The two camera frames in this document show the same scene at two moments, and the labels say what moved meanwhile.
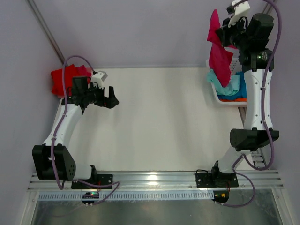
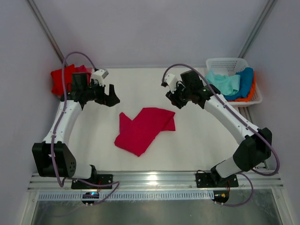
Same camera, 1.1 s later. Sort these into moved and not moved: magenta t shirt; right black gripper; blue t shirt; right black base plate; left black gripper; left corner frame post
Moved: magenta t shirt; right black gripper
Not moved: left corner frame post; blue t shirt; right black base plate; left black gripper
